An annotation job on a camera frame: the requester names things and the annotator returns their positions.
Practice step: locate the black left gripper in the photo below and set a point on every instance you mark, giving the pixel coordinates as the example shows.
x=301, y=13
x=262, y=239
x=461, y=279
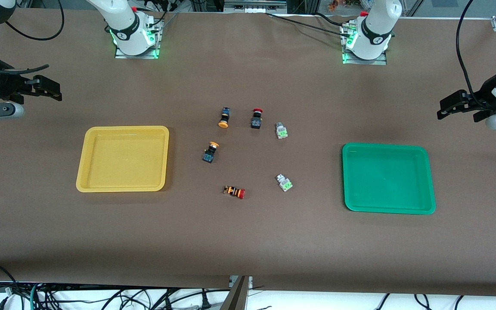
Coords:
x=482, y=95

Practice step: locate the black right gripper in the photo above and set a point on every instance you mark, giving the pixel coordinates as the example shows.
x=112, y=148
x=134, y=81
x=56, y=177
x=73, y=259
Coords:
x=7, y=87

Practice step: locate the yellow mushroom push button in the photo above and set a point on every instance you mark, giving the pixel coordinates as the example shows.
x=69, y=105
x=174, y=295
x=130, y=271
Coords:
x=224, y=117
x=210, y=153

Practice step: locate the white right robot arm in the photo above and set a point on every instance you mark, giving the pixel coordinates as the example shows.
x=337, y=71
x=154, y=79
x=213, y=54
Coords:
x=129, y=26

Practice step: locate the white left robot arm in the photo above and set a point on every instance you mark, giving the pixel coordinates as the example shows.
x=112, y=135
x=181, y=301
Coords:
x=377, y=26

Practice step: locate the green plastic tray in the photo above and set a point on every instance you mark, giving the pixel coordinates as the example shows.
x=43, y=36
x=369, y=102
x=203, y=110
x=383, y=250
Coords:
x=388, y=178

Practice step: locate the yellow plastic tray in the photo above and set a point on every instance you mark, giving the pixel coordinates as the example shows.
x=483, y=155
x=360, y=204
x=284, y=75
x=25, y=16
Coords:
x=123, y=159

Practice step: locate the green square push button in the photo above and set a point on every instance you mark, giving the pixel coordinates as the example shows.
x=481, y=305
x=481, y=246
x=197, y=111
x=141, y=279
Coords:
x=281, y=131
x=283, y=183

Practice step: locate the red button black body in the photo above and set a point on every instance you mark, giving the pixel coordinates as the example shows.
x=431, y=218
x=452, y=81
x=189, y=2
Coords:
x=256, y=119

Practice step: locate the red button orange body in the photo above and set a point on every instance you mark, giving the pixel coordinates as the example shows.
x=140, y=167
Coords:
x=234, y=191

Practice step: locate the brown table cover sheet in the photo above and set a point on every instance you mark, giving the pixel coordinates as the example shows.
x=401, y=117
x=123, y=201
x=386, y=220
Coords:
x=248, y=241

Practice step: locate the aluminium profile beam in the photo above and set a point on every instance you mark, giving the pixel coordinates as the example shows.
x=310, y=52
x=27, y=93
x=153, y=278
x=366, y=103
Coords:
x=239, y=295

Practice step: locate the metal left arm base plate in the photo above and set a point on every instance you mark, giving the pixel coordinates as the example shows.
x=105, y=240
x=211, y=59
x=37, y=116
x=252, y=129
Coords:
x=383, y=59

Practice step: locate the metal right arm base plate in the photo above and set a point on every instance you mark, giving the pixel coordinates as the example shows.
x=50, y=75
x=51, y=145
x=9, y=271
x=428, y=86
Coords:
x=155, y=41

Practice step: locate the grey metal rail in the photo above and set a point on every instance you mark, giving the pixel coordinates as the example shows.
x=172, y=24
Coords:
x=254, y=6

